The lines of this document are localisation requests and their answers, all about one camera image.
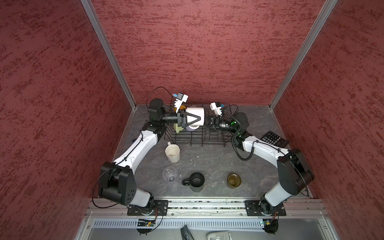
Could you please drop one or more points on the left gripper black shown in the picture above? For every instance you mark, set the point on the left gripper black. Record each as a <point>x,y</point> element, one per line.
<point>181,121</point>

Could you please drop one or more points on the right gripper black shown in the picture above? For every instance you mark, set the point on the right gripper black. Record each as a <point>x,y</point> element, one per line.
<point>215,123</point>

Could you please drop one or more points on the red inside white mug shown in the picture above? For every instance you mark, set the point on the red inside white mug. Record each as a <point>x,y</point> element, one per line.
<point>200,112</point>

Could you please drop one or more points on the lilac plastic cup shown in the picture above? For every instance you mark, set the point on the lilac plastic cup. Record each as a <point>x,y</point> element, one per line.
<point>189,128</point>

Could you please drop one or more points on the pale green mug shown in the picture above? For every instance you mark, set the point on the pale green mug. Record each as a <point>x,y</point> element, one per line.
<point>177,128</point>

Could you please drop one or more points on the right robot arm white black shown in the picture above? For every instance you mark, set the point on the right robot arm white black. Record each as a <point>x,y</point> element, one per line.
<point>294,170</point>

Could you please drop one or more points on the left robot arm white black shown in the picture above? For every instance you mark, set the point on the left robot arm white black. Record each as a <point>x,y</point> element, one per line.
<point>116,181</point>

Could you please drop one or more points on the cream white mug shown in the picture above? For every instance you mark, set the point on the cream white mug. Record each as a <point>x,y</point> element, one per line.
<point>172,152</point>

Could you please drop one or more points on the black mug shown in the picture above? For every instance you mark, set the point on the black mug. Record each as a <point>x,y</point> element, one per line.
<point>195,182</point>

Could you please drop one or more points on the clear glass cup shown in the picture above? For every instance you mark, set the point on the clear glass cup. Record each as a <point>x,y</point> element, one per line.
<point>170,174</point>

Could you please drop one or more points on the olive green glass cup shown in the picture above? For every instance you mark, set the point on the olive green glass cup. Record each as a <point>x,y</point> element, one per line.
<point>233,180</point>

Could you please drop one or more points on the black calculator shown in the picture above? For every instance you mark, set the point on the black calculator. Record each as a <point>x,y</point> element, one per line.
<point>275,140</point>

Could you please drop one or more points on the grey device at bottom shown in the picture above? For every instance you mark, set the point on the grey device at bottom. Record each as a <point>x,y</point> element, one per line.
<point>219,235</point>

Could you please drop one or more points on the black object at bottom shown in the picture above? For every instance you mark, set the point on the black object at bottom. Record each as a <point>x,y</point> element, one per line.
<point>186,234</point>

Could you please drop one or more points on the black wire dish rack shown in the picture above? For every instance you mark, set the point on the black wire dish rack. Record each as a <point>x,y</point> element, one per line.
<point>200,136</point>

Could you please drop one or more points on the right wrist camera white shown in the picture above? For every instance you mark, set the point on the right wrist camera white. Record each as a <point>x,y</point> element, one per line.
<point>217,108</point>

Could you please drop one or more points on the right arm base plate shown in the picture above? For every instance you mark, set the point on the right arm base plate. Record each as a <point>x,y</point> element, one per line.
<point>253,207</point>

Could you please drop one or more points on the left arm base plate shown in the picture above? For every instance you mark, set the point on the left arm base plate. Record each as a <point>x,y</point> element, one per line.
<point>160,207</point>

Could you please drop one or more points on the aluminium rail frame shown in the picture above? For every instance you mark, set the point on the aluminium rail frame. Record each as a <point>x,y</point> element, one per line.
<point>205,214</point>

